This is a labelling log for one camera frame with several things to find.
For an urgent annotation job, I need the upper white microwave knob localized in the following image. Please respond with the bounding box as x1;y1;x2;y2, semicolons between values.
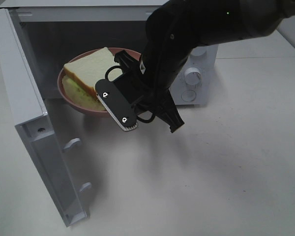
191;47;207;57

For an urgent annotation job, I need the white microwave door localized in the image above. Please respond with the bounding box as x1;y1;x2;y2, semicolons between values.
0;8;87;226

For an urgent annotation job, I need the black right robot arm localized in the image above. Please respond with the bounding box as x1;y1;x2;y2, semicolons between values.
111;0;295;132

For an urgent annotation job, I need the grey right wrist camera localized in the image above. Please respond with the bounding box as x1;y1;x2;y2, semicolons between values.
95;79;138;132

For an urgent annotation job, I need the toy sandwich with bread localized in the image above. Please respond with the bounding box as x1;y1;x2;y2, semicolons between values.
62;47;118;112

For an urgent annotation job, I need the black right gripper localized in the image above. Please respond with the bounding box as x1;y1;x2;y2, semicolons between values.
113;50;184;133

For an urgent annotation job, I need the black camera cable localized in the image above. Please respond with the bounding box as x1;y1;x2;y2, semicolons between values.
104;65;160;123

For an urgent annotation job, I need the white microwave oven body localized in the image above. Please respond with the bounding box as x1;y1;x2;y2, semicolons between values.
0;0;218;107

